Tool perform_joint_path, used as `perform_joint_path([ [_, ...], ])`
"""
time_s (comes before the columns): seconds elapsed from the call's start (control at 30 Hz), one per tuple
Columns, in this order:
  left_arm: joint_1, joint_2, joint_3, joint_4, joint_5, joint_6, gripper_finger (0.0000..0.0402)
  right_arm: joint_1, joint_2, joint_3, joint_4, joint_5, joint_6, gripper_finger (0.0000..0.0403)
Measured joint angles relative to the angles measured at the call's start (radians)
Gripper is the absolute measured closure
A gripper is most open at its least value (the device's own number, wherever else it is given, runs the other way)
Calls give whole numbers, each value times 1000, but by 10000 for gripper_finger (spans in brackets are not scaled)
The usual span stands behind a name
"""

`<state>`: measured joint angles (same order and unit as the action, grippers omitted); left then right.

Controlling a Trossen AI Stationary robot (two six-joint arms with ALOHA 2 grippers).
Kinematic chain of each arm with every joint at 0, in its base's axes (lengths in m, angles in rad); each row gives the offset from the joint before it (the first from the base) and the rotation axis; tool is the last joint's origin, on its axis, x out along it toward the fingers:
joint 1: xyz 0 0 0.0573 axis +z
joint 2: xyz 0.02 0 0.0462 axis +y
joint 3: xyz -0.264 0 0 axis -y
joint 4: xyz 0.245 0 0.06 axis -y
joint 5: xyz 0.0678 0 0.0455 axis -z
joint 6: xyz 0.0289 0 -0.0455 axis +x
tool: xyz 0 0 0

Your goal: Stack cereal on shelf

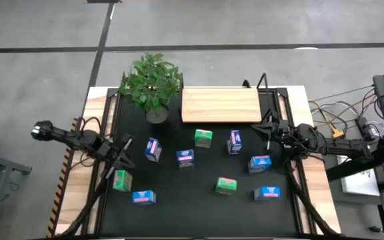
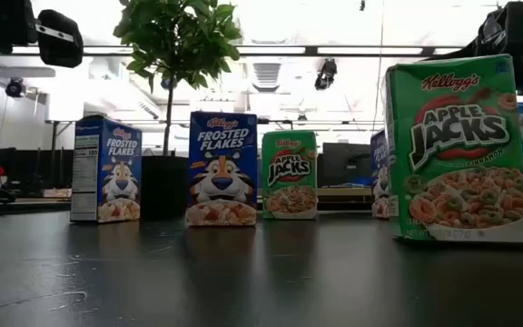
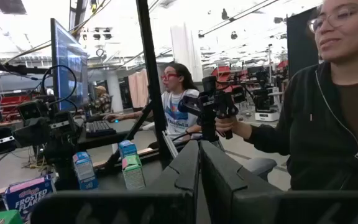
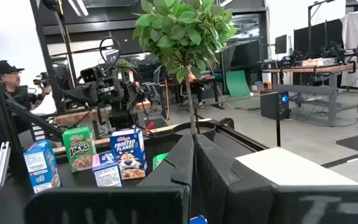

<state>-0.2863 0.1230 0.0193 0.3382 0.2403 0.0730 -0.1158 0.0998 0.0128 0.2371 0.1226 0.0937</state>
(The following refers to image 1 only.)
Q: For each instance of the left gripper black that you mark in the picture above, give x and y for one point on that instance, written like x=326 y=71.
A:
x=118 y=149

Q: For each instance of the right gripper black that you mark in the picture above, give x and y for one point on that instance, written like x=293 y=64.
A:
x=280 y=136

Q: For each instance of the green Apple Jacks box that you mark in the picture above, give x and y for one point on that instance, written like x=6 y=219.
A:
x=203 y=138
x=226 y=185
x=122 y=180

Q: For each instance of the blue Frosted Flakes box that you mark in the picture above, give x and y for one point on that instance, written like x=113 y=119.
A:
x=234 y=142
x=153 y=149
x=185 y=158

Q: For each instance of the light blue Rice Krispies box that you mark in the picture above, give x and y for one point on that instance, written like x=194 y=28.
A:
x=260 y=163
x=267 y=192
x=144 y=197

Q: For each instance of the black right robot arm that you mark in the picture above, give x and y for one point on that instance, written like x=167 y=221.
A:
x=345 y=148

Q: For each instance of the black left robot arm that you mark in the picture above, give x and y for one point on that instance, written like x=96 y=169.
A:
x=62 y=135

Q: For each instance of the yellow black hazard tape strip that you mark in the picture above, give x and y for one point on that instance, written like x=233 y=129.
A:
x=59 y=190

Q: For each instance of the green leafy plant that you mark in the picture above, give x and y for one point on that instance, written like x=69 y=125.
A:
x=152 y=83

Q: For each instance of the black table mat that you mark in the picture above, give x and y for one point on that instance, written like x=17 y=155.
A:
x=192 y=213

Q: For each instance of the black power strip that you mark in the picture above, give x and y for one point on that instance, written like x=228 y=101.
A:
x=365 y=128

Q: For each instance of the white flat panel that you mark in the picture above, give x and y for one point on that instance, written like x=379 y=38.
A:
x=358 y=183

